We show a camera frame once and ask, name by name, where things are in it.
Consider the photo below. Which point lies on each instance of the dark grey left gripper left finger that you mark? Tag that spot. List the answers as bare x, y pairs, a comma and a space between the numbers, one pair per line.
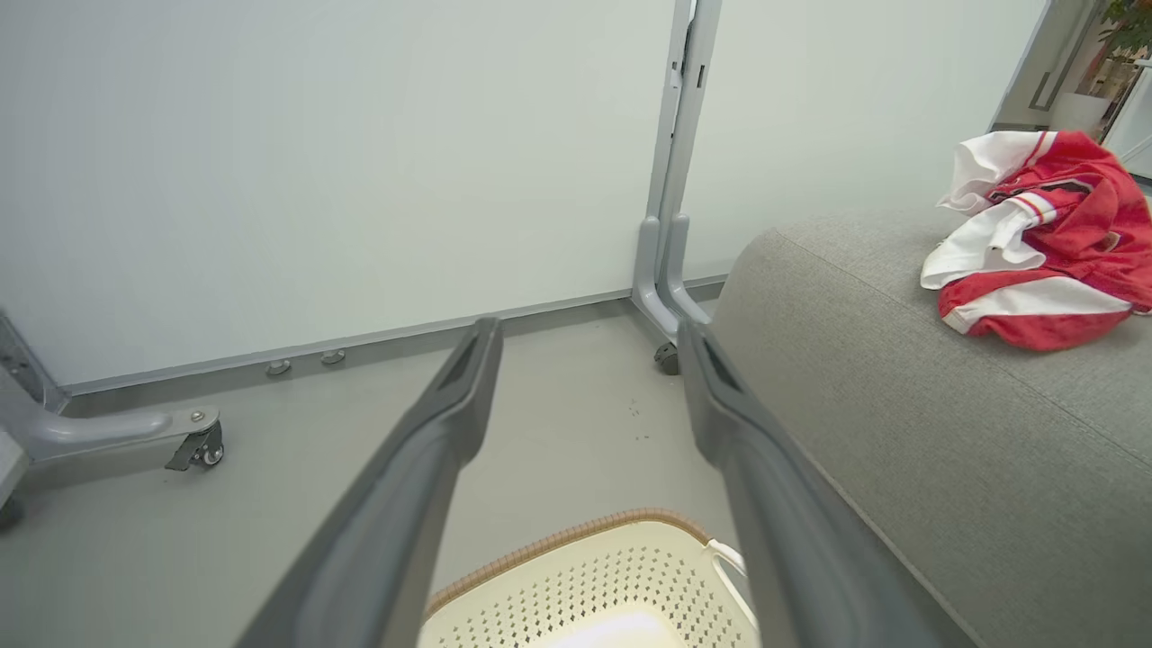
396, 522

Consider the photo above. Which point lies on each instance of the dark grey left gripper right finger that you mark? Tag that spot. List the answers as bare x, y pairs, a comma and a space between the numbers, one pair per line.
801, 558

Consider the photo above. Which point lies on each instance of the red shorts with white stripe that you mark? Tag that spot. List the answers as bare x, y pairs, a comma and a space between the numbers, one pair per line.
1044, 324

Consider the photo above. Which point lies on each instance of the red and white jersey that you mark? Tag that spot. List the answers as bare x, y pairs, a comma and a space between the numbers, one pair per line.
1071, 225

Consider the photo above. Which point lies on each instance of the cream perforated laundry basket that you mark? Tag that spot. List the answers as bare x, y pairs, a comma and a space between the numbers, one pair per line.
576, 585

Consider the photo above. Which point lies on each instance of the small round partition foot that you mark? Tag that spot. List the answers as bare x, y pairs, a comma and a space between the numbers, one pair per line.
333, 357
278, 367

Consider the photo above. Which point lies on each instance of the grey fabric sofa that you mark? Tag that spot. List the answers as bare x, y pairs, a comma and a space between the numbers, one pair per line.
945, 450

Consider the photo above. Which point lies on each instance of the grey partition stand with caster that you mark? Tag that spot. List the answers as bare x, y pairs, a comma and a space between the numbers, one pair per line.
81, 432

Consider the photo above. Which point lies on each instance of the white plant pot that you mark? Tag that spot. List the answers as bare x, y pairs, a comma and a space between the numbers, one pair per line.
1078, 112

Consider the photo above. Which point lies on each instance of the white cabinet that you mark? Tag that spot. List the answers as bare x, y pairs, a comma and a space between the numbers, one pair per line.
1132, 126

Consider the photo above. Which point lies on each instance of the green potted plant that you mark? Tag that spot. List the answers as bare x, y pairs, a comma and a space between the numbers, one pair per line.
1129, 22

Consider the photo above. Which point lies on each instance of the grey partition post with foot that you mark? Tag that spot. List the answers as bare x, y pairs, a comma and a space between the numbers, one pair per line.
670, 180

